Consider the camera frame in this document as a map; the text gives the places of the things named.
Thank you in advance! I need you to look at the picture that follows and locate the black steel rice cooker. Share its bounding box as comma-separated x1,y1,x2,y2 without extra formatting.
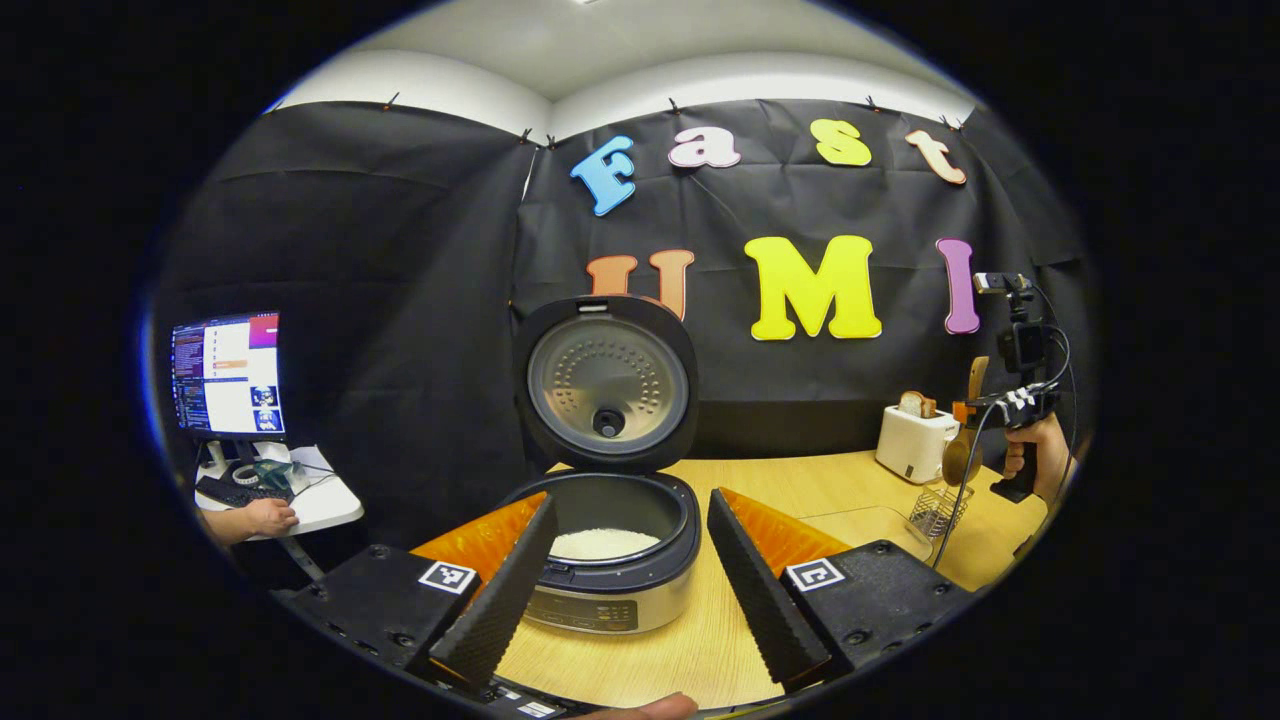
503,295,703,636

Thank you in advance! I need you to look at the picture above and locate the wooden spoon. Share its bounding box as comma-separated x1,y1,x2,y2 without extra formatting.
941,356,991,488

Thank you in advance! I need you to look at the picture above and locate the metal wire chopstick holder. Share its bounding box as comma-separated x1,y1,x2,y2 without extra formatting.
907,482,973,543

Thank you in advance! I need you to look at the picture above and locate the computer monitor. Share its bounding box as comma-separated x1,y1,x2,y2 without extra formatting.
170,312,288,441

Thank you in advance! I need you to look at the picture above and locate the clear plastic container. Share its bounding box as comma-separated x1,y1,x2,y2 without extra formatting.
800,505,936,561

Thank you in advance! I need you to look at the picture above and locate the black keyboard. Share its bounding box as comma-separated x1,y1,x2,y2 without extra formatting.
195,475,296,508

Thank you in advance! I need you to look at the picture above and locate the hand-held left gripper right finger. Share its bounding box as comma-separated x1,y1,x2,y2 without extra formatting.
706,487,976,691

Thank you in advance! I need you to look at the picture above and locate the small white side table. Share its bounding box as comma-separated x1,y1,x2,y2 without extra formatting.
195,443,366,538

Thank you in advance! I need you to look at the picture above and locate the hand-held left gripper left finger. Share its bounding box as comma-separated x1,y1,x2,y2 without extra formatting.
275,490,561,691

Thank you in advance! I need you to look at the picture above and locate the white rice layer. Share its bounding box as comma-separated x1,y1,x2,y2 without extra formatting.
548,527,661,561

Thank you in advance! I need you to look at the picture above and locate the white toaster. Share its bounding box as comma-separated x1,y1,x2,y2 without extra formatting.
875,403,961,485

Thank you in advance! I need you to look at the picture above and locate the black backdrop cloth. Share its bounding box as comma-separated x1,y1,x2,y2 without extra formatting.
150,97,1096,551

